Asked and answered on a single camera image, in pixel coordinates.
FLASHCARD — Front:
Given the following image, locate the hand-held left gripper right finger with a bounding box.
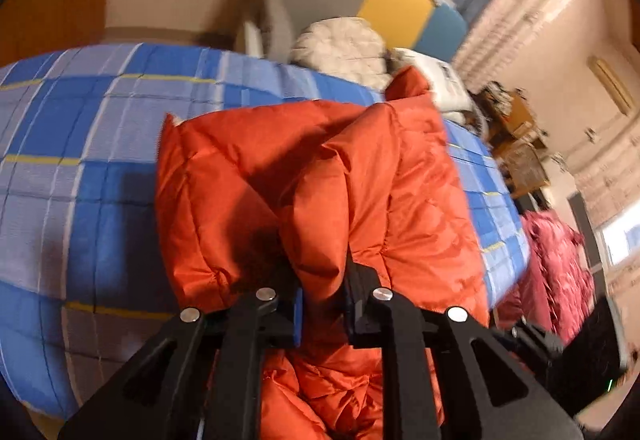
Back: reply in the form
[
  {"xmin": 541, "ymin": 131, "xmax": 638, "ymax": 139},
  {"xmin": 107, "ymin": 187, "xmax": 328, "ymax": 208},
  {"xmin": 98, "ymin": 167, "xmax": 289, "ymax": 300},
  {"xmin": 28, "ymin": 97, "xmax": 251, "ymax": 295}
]
[{"xmin": 344, "ymin": 251, "xmax": 585, "ymax": 440}]

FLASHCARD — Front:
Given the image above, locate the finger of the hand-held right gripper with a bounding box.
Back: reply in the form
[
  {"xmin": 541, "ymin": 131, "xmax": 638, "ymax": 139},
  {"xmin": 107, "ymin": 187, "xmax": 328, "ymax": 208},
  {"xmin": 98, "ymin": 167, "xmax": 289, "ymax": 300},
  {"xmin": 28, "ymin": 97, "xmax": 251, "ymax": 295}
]
[{"xmin": 492, "ymin": 319, "xmax": 567, "ymax": 363}]

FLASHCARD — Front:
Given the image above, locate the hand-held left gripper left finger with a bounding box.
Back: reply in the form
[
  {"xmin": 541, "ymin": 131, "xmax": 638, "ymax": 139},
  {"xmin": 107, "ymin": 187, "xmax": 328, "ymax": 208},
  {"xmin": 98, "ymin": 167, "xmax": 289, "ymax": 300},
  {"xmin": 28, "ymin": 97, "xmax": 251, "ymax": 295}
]
[{"xmin": 57, "ymin": 286, "xmax": 304, "ymax": 440}]

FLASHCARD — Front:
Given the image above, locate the orange puffer jacket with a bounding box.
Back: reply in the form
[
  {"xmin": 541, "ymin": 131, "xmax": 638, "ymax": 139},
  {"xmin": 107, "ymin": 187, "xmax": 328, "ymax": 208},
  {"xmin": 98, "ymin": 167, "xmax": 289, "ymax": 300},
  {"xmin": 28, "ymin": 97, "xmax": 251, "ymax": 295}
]
[{"xmin": 155, "ymin": 64, "xmax": 493, "ymax": 440}]

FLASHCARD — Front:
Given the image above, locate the red puffer jacket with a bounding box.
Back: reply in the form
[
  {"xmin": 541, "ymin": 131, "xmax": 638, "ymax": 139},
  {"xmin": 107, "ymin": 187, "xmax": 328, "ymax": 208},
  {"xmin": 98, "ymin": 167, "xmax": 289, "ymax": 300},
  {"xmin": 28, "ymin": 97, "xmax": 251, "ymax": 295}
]
[{"xmin": 497, "ymin": 210, "xmax": 597, "ymax": 347}]

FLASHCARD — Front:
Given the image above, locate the window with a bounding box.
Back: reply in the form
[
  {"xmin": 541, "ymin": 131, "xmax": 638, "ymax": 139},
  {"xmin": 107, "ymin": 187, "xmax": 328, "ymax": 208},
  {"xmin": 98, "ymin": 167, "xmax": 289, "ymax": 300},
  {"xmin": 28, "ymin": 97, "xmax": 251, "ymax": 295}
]
[{"xmin": 597, "ymin": 210, "xmax": 640, "ymax": 271}]

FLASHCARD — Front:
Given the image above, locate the beige curtain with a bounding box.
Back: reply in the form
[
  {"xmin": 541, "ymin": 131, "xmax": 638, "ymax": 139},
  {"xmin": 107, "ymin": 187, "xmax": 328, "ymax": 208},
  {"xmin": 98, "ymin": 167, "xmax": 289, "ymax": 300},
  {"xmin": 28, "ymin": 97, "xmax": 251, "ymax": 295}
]
[
  {"xmin": 452, "ymin": 0, "xmax": 607, "ymax": 86},
  {"xmin": 570, "ymin": 110, "xmax": 640, "ymax": 231}
]

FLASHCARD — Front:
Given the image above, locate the wooden desk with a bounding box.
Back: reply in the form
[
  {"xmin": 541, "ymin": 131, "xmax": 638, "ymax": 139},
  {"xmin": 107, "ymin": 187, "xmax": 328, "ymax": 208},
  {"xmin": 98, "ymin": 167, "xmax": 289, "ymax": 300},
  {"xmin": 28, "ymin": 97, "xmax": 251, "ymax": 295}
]
[{"xmin": 474, "ymin": 82, "xmax": 552, "ymax": 201}]

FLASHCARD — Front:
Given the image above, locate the white folded clothing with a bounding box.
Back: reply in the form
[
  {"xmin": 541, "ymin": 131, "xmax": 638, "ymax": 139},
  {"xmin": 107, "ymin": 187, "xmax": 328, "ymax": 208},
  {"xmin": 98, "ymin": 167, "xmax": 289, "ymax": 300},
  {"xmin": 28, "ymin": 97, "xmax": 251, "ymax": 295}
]
[{"xmin": 392, "ymin": 47, "xmax": 482, "ymax": 123}]

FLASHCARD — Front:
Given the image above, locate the beige quilted clothing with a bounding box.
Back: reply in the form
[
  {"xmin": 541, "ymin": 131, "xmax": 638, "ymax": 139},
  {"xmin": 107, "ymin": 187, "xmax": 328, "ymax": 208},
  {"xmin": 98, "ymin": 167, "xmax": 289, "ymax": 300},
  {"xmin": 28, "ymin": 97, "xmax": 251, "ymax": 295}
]
[{"xmin": 290, "ymin": 17, "xmax": 394, "ymax": 91}]

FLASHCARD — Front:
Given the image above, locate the grey pillow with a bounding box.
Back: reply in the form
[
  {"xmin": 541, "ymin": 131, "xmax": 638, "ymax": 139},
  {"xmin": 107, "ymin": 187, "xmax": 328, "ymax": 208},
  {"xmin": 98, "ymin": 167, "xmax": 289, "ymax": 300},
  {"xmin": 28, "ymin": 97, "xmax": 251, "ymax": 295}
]
[{"xmin": 260, "ymin": 0, "xmax": 297, "ymax": 65}]

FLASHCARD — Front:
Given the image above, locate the blue plaid bed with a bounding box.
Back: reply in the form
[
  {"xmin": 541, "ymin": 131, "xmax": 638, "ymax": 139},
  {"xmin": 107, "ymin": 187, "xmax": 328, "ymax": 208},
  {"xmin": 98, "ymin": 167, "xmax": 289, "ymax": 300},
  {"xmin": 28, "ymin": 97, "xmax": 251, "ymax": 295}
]
[{"xmin": 0, "ymin": 42, "xmax": 532, "ymax": 421}]

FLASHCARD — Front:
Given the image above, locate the wall air conditioner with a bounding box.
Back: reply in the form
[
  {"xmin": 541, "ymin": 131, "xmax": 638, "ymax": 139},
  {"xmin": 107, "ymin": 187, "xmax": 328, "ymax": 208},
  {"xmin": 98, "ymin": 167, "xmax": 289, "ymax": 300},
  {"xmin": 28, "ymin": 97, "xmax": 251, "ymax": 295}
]
[{"xmin": 587, "ymin": 57, "xmax": 636, "ymax": 117}]

